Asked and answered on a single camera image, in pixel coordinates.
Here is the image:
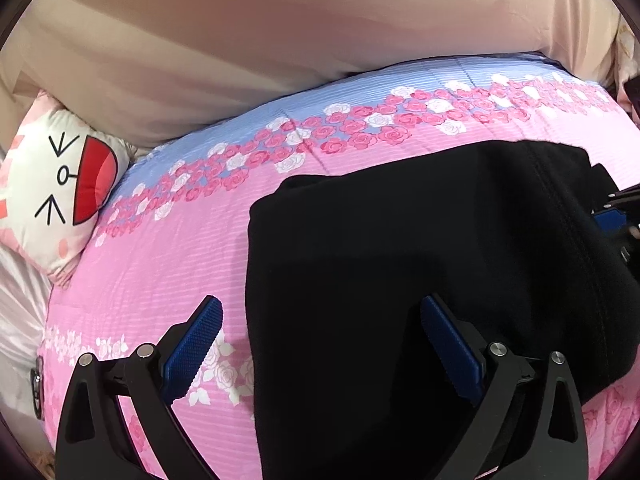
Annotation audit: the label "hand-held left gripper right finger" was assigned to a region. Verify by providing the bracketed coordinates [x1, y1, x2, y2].
[420, 294, 591, 480]

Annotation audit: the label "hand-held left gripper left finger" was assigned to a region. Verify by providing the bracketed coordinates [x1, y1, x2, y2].
[54, 295, 224, 480]

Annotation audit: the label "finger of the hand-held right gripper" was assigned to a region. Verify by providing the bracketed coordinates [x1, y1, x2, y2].
[591, 162, 640, 211]
[592, 209, 640, 282]

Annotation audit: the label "black pants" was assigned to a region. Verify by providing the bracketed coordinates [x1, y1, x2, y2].
[244, 139, 640, 480]

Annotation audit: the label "pink floral bedsheet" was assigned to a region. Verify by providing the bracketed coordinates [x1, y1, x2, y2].
[37, 55, 640, 480]

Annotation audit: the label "pale floral blanket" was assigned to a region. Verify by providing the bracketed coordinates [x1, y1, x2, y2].
[606, 10, 640, 127]

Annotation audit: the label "small black device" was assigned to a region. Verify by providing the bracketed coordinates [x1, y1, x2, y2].
[30, 355, 47, 422]

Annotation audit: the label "white satin cloth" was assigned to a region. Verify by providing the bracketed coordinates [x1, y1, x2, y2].
[0, 245, 59, 442]

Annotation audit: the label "white cat face pillow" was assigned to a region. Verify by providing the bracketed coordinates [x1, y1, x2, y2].
[0, 90, 134, 287]

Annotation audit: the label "beige headboard cushion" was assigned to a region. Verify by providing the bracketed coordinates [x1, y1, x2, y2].
[0, 0, 627, 149]

